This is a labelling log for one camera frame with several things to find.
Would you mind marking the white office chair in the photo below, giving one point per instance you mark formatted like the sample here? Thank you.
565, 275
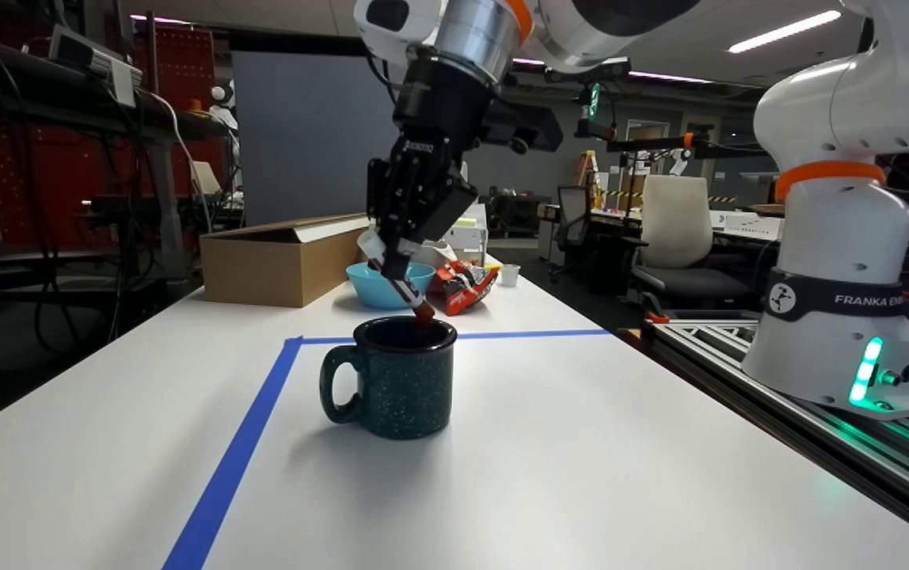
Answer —
676, 227

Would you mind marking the small white cup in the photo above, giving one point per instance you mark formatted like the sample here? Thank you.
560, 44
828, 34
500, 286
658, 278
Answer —
506, 275

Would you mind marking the white device on shelf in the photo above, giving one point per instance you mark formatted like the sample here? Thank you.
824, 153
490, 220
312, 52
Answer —
94, 57

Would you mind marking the green hanging sign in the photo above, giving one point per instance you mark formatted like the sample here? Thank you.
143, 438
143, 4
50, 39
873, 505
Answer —
589, 103

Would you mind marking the grey partition panel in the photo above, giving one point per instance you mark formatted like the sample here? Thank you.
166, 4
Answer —
306, 136

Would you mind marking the open cardboard box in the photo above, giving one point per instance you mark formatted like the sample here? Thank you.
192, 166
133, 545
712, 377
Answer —
274, 265

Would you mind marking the background office desk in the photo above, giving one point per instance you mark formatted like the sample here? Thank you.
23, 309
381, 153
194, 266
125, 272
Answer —
740, 223

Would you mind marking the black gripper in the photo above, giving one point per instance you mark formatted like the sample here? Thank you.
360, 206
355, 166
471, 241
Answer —
421, 192

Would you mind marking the red and white toy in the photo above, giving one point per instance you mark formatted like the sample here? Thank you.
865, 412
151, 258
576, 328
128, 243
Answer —
459, 286

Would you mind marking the dark speckled mug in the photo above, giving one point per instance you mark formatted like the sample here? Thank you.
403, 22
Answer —
406, 383

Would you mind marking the blue tape border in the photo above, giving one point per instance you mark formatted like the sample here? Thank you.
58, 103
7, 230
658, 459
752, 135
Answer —
248, 444

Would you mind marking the white box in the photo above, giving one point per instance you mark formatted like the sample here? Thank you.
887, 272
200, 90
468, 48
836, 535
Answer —
468, 241

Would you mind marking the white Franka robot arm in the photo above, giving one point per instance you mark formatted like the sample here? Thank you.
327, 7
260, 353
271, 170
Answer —
842, 241

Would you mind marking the dark storage shelf rack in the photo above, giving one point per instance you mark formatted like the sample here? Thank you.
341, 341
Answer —
43, 179

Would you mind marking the aluminium rail frame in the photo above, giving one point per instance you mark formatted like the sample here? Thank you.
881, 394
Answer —
897, 448

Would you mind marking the long ceiling light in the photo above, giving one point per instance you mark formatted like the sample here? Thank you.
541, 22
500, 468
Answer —
785, 31

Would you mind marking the white marker with red cap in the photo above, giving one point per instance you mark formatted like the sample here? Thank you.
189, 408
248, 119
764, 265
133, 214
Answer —
419, 305

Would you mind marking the light blue bowl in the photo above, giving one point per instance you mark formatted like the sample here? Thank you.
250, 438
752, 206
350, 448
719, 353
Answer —
365, 286

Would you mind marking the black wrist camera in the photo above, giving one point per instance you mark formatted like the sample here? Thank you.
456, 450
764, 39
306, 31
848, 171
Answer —
522, 125

